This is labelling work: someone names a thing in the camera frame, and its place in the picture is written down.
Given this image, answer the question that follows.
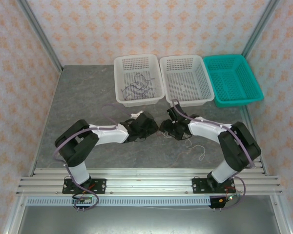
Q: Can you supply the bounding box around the thin white cable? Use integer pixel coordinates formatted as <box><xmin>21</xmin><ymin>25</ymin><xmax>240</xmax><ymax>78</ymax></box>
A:
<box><xmin>161</xmin><ymin>131</ymin><xmax>207</xmax><ymax>161</ymax></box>

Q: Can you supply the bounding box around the thin purple cable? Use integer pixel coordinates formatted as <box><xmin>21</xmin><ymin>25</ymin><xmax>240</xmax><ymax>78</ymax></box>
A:
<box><xmin>121</xmin><ymin>72</ymin><xmax>158</xmax><ymax>102</ymax></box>

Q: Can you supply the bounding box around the white perforated plastic basket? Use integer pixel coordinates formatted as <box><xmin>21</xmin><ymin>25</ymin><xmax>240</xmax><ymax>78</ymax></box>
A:
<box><xmin>113</xmin><ymin>54</ymin><xmax>166</xmax><ymax>108</ymax></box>
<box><xmin>159</xmin><ymin>55</ymin><xmax>215</xmax><ymax>108</ymax></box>

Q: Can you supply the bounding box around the teal perforated plastic basket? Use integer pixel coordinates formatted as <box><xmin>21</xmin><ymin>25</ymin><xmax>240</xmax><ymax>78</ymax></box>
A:
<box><xmin>203</xmin><ymin>54</ymin><xmax>264</xmax><ymax>108</ymax></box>

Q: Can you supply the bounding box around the grey metal shelf sheet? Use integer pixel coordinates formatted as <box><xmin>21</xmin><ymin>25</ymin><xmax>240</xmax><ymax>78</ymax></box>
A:
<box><xmin>17</xmin><ymin>206</ymin><xmax>281</xmax><ymax>234</ymax></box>

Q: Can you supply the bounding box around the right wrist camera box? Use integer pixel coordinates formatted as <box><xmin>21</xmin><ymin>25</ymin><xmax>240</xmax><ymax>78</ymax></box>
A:
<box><xmin>166</xmin><ymin>106</ymin><xmax>186</xmax><ymax>122</ymax></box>

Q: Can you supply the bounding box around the right arm purple wiring cable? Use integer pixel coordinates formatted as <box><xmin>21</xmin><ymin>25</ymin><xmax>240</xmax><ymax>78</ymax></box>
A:
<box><xmin>172</xmin><ymin>98</ymin><xmax>247</xmax><ymax>210</ymax></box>

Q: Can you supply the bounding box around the arm purple wiring cable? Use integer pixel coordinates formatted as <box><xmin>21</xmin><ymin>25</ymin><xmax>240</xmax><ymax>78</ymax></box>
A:
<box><xmin>172</xmin><ymin>98</ymin><xmax>247</xmax><ymax>210</ymax></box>
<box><xmin>53</xmin><ymin>103</ymin><xmax>134</xmax><ymax>213</ymax></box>

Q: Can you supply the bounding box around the left arm purple wiring cable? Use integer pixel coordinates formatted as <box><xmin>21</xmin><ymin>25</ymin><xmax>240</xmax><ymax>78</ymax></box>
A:
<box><xmin>53</xmin><ymin>103</ymin><xmax>134</xmax><ymax>213</ymax></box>

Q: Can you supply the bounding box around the aluminium mounting rail beam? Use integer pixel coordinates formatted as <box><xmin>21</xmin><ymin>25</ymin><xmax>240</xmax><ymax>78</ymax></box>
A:
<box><xmin>16</xmin><ymin>168</ymin><xmax>284</xmax><ymax>195</ymax></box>

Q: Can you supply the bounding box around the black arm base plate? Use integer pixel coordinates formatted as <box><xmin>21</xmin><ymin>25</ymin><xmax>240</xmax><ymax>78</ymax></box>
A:
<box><xmin>192</xmin><ymin>177</ymin><xmax>236</xmax><ymax>195</ymax></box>
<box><xmin>62</xmin><ymin>177</ymin><xmax>107</xmax><ymax>195</ymax></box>

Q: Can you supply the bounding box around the white slotted cable duct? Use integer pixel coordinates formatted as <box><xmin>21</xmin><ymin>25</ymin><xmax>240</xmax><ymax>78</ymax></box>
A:
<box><xmin>26</xmin><ymin>196</ymin><xmax>212</xmax><ymax>207</ymax></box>

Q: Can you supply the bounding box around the aluminium frame side rail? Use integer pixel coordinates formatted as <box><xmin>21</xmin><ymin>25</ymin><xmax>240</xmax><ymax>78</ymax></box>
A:
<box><xmin>28</xmin><ymin>68</ymin><xmax>64</xmax><ymax>176</ymax></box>

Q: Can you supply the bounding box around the aluminium frame post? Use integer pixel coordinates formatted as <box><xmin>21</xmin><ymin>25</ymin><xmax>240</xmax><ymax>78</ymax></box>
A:
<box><xmin>2</xmin><ymin>196</ymin><xmax>27</xmax><ymax>234</ymax></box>
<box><xmin>241</xmin><ymin>0</ymin><xmax>280</xmax><ymax>58</ymax></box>
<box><xmin>16</xmin><ymin>0</ymin><xmax>63</xmax><ymax>71</ymax></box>
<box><xmin>271</xmin><ymin>195</ymin><xmax>293</xmax><ymax>234</ymax></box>

